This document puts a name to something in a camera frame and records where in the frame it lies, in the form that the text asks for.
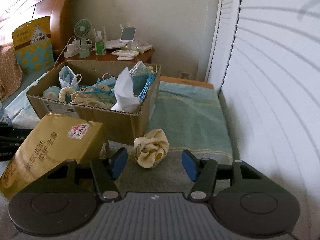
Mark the white wifi router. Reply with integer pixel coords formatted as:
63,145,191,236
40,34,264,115
92,27,128,50

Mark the white wall socket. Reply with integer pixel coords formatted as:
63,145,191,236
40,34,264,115
180,72,190,79

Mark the blue face mask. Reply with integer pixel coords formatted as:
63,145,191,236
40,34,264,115
96,73,116,91
58,66,82,90

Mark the brown floral fabric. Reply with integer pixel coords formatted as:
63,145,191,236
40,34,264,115
0,46,23,101

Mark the green small bottle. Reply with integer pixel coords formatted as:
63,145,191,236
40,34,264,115
95,40,106,55

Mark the cream braided hair scrunchie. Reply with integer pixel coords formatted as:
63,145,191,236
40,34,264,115
58,87,76,103

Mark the blue patterned tassel sachet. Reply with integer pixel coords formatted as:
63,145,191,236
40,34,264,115
80,60,156,103

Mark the small green desk fan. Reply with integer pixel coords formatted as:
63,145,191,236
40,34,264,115
74,18,92,45

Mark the blue round plush toy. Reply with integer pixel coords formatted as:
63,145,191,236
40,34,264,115
42,86,61,100

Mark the brown cardboard box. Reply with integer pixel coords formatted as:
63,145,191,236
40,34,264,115
26,60,161,145

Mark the yellow blue snack bag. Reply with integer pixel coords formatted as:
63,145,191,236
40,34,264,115
12,16,54,75

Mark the clear jar white lid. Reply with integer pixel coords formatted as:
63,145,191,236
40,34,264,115
0,102,11,125

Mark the wooden bed headboard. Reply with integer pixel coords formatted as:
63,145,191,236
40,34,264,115
1,0,74,56

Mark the white cloth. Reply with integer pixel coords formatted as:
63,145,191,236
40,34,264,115
111,67,140,113

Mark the beige fabric rose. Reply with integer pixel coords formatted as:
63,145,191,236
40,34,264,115
131,129,169,169

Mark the phone on white stand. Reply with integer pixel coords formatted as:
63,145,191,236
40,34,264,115
120,27,136,50

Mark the wooden nightstand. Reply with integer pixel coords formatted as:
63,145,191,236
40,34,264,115
55,48,155,67

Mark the gold tissue paper pack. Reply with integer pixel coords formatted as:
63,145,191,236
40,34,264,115
1,113,107,199

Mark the white power strip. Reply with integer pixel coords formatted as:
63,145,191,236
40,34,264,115
63,41,80,58

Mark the white louvered closet door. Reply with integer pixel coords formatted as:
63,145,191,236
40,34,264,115
206,0,319,239

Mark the pale green cup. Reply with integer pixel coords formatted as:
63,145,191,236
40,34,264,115
79,44,91,59

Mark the white remote control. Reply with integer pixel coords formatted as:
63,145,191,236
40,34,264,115
112,50,139,57

